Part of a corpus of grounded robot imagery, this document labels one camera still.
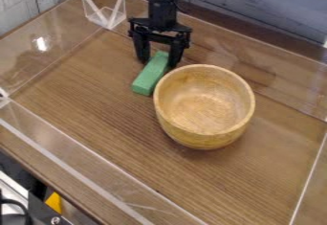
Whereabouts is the clear acrylic front wall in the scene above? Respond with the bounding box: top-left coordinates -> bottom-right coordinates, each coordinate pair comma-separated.
0,98 -> 207,225

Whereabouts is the clear acrylic corner bracket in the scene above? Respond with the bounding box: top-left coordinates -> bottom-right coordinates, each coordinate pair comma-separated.
82,0 -> 127,30

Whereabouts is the black cable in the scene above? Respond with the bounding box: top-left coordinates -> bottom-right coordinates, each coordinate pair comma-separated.
0,190 -> 33,225

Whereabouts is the brown wooden bowl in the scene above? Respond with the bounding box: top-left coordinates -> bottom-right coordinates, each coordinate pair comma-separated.
154,64 -> 255,149

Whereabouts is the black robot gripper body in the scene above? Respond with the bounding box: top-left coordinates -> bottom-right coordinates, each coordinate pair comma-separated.
127,0 -> 194,49

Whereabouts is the green rectangular block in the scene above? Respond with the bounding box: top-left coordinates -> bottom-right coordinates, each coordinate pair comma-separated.
133,51 -> 169,96

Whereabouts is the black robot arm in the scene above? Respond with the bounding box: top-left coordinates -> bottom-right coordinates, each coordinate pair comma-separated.
129,0 -> 194,68

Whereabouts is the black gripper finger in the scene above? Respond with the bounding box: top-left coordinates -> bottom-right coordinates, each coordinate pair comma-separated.
134,34 -> 151,63
169,40 -> 186,68

